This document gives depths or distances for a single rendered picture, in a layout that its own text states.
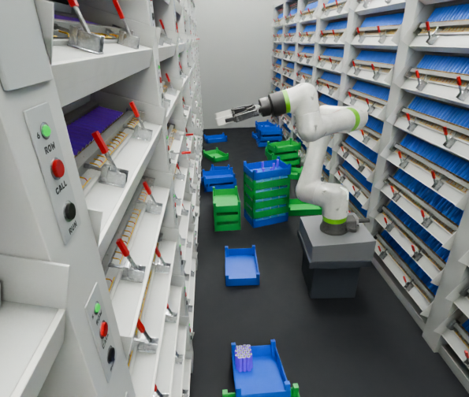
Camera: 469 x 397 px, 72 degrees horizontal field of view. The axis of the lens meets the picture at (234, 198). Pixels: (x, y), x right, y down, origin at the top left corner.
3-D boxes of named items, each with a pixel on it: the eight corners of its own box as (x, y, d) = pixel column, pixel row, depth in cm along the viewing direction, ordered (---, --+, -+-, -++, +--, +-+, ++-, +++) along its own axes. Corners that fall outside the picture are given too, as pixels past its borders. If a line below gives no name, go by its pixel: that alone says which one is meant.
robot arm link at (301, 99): (310, 83, 135) (318, 76, 124) (317, 112, 137) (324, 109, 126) (278, 90, 135) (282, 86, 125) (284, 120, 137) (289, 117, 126)
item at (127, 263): (167, 201, 103) (176, 161, 97) (122, 380, 49) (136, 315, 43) (102, 187, 99) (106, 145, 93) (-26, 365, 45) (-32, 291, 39)
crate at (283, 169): (278, 165, 255) (278, 156, 251) (291, 174, 238) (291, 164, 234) (243, 171, 246) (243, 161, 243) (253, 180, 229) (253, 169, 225)
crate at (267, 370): (232, 358, 146) (231, 342, 145) (275, 355, 148) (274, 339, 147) (236, 409, 117) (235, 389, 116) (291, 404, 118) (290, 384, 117)
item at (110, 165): (159, 140, 94) (168, 92, 88) (94, 277, 40) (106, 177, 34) (87, 122, 90) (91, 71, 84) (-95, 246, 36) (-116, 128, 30)
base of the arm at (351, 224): (365, 220, 178) (366, 209, 176) (374, 233, 165) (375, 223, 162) (317, 222, 180) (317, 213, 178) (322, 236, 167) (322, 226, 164)
